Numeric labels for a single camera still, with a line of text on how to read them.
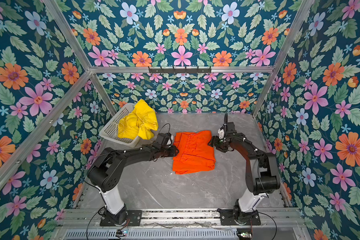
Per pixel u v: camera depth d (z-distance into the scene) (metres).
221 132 0.88
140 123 1.07
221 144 0.80
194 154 0.94
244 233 0.70
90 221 0.72
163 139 0.76
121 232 0.72
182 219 0.75
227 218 0.73
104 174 0.49
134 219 0.73
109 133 1.02
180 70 0.93
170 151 0.86
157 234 0.77
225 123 0.76
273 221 0.66
